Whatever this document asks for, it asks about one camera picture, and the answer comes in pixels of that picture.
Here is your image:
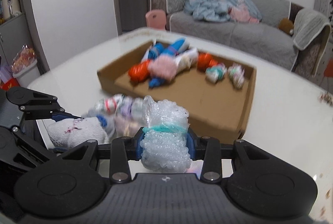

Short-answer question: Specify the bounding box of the blue white sock roll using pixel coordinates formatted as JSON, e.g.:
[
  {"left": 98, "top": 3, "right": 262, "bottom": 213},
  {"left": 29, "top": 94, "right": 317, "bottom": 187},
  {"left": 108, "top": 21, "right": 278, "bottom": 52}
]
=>
[
  {"left": 141, "top": 43, "right": 165, "bottom": 62},
  {"left": 162, "top": 39, "right": 189, "bottom": 57}
]

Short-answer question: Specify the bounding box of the pink fluffy pompom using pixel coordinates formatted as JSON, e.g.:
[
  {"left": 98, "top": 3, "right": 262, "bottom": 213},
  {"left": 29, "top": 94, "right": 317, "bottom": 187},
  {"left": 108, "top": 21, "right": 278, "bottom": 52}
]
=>
[{"left": 147, "top": 55, "right": 178, "bottom": 82}]

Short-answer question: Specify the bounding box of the bubble wrap bundle teal band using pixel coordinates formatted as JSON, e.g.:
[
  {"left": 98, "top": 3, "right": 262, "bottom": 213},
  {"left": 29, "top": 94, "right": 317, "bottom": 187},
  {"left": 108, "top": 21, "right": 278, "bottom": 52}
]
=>
[{"left": 139, "top": 95, "right": 191, "bottom": 173}]

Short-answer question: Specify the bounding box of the brown plush toy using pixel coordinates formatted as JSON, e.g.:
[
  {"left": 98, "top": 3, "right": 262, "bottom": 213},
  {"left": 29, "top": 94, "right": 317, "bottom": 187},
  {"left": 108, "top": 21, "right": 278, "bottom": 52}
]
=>
[{"left": 278, "top": 18, "right": 294, "bottom": 36}]

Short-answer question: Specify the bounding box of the clear bag patterned bundle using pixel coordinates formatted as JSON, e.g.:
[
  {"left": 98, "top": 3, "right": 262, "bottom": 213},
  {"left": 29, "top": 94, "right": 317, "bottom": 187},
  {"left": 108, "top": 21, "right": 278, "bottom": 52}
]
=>
[{"left": 82, "top": 94, "right": 146, "bottom": 140}]

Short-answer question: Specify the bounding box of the grey knitted throw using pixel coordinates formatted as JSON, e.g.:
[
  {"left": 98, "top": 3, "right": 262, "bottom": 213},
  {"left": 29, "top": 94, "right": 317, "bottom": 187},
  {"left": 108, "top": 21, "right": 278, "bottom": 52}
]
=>
[{"left": 292, "top": 8, "right": 331, "bottom": 51}]

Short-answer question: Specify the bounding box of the decorated refrigerator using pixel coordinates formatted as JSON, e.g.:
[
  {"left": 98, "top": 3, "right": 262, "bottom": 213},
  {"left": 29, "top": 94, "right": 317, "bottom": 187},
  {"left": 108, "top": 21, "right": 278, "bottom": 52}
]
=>
[{"left": 314, "top": 0, "right": 332, "bottom": 92}]

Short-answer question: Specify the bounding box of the pink plastic stool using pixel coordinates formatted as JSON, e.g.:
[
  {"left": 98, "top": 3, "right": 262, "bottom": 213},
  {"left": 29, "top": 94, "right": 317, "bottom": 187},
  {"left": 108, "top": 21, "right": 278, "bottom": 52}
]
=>
[{"left": 145, "top": 9, "right": 167, "bottom": 31}]

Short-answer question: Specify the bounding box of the white pink patterned bag bundle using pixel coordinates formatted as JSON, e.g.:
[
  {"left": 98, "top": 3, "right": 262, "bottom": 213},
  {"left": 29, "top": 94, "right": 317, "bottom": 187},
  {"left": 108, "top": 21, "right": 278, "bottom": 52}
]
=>
[{"left": 227, "top": 63, "right": 245, "bottom": 89}]

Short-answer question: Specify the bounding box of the white bundle teal band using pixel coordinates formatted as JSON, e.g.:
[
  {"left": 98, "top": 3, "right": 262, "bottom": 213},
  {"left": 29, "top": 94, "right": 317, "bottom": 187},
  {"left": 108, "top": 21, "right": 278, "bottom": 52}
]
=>
[{"left": 205, "top": 64, "right": 227, "bottom": 84}]

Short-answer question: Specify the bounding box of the blue yarn bundle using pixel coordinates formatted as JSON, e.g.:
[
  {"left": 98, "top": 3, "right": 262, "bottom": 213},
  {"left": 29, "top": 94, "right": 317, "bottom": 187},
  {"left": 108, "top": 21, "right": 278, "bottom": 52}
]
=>
[{"left": 148, "top": 77, "right": 166, "bottom": 89}]

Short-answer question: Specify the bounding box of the grey sofa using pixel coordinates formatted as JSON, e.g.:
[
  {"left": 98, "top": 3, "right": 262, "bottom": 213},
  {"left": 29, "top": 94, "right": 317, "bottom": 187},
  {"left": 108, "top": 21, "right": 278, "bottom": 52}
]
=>
[{"left": 150, "top": 0, "right": 323, "bottom": 78}]

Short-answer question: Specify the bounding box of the orange plastic bag bundle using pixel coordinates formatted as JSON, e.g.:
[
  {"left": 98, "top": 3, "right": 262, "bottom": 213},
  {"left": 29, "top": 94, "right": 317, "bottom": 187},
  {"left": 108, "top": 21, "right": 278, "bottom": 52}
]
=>
[{"left": 197, "top": 53, "right": 219, "bottom": 72}]

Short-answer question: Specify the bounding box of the brown cardboard box tray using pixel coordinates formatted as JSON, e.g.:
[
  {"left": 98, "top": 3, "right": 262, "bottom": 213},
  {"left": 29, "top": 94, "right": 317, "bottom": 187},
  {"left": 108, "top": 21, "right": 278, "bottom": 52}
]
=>
[{"left": 97, "top": 41, "right": 257, "bottom": 144}]

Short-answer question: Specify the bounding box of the light blue blanket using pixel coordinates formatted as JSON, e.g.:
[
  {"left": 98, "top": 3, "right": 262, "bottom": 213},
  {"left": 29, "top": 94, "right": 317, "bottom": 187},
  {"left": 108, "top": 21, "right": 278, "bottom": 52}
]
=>
[{"left": 183, "top": 0, "right": 262, "bottom": 24}]

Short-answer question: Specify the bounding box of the white grey sock bundle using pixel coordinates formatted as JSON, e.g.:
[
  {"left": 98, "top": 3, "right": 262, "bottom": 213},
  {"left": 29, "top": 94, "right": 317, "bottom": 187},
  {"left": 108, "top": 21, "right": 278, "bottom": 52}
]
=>
[{"left": 47, "top": 117, "right": 109, "bottom": 149}]

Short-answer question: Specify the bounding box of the small orange bag bundle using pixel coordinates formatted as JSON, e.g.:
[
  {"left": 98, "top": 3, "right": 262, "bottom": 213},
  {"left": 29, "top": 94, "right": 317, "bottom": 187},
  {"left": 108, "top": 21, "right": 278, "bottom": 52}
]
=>
[{"left": 128, "top": 59, "right": 152, "bottom": 83}]

